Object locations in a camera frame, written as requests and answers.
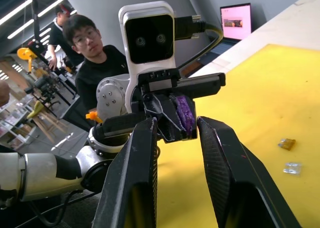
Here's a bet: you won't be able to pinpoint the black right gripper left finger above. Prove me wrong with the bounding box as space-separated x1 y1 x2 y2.
91 117 159 228

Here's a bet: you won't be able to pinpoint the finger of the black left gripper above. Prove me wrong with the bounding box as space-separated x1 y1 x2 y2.
169 93 199 140
141 93 187 144

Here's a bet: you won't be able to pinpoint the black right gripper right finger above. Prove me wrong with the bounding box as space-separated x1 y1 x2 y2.
196 116 303 228

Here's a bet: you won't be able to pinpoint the clear small fuse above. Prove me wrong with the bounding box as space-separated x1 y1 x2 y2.
282 162 302 175

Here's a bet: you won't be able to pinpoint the yellow foam mat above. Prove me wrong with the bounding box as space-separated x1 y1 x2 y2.
156 44 320 228

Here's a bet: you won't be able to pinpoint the laptop with pink screen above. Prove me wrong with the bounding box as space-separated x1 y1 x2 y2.
197 3 253 66

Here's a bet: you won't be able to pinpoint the person with glasses, black shirt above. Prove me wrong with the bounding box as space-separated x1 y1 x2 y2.
62 14 131 115

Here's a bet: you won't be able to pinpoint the yellow-green stool, wooden legs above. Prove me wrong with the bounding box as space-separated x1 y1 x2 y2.
26 100 69 144

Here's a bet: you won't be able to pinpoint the black office chair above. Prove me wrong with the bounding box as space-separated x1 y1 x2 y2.
24 74 61 109

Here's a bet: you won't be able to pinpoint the white shelf unit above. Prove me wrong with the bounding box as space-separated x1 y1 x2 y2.
0 97 38 151

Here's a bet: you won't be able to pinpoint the person with red cap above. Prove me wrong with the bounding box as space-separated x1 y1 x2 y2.
47 4 85 71

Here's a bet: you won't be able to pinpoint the yellow round reel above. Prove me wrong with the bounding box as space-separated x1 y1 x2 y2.
16 47 38 75

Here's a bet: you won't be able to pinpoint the black left wrist camera cable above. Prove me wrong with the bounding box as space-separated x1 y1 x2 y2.
174 14 225 73

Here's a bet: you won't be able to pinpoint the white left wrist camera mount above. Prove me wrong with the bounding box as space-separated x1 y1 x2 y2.
117 0 181 114

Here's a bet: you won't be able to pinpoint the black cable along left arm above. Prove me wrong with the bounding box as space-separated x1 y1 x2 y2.
24 189 101 226

